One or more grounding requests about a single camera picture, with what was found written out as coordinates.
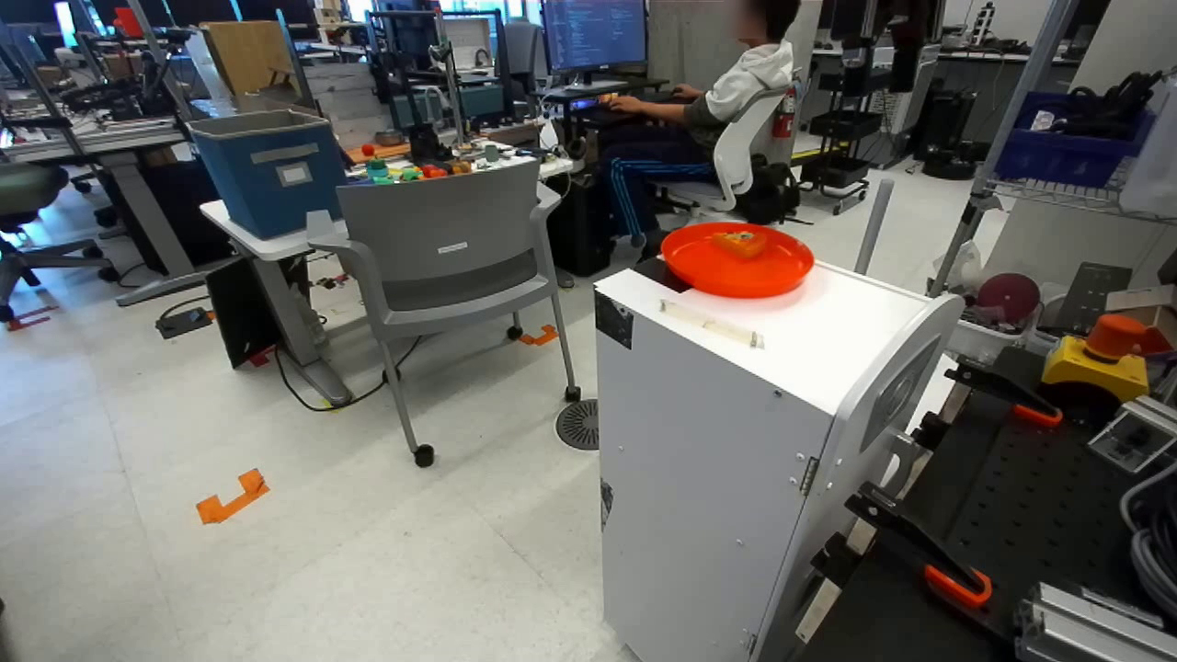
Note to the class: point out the toy pizza slice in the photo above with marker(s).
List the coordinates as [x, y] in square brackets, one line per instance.
[741, 242]

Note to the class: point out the orange plastic plate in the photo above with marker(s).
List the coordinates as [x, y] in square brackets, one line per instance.
[778, 270]

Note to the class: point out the masking tape strip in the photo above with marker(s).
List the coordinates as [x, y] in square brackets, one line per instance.
[713, 325]

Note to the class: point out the grey plastic chair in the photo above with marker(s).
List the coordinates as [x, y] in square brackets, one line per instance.
[451, 253]

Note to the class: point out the white cabinet box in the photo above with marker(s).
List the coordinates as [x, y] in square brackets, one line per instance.
[723, 467]

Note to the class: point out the seated person white hoodie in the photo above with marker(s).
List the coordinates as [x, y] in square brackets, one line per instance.
[676, 136]

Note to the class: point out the grey metal pole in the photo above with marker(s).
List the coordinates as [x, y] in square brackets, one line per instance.
[874, 229]

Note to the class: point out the computer monitor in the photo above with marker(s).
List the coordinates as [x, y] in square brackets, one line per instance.
[594, 33]

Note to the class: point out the white desk table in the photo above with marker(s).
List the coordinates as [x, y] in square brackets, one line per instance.
[300, 327]

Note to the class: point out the blue storage bin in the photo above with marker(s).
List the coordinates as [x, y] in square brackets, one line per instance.
[269, 169]

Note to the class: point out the black orange clamp right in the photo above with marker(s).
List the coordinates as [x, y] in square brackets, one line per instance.
[975, 380]

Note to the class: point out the black orange clamp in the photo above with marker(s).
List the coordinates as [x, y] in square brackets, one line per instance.
[975, 380]
[945, 575]

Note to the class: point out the black orange clamp left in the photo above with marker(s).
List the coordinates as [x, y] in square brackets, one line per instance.
[945, 575]

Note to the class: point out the black perforated breadboard table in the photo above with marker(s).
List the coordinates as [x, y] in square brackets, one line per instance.
[1017, 503]

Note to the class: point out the yellow red emergency stop button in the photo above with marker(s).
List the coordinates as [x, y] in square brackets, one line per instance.
[1111, 358]

